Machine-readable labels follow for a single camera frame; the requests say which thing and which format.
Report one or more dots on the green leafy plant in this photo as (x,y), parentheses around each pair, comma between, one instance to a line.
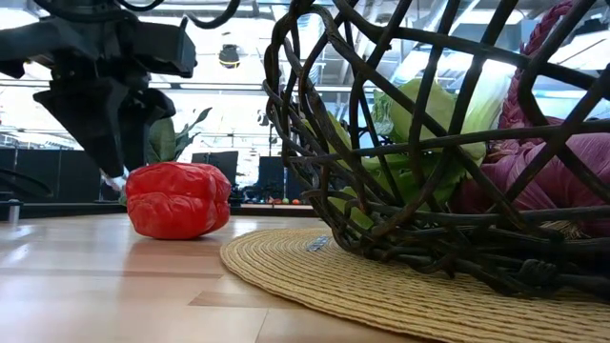
(164,140)

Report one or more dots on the long ceiling light strip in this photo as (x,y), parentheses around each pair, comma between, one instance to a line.
(214,86)

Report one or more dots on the white blue label strip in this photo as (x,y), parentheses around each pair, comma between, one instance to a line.
(318,244)

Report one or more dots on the black ceiling device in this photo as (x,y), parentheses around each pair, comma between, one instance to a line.
(229,56)

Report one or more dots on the black curved chair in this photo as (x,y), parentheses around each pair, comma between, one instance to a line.
(19,186)

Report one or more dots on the black partition panel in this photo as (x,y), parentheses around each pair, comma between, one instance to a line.
(219,164)
(271,176)
(47,176)

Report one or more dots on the round woven straw placemat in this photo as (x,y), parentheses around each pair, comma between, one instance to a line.
(333,295)

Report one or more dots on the dark wicker basket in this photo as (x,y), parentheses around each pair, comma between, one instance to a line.
(534,275)

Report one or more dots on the black table edge frame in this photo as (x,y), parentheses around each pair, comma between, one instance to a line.
(71,210)

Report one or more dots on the purple onion braid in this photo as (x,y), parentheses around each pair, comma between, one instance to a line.
(557,181)

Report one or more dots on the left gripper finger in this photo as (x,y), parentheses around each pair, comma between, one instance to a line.
(90,124)
(145,119)

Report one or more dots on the small black ceiling camera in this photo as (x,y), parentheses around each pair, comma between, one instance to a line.
(263,119)

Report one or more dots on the white napa cabbage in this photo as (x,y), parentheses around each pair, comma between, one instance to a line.
(441,105)

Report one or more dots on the red bell pepper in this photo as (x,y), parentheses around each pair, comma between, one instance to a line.
(176,200)

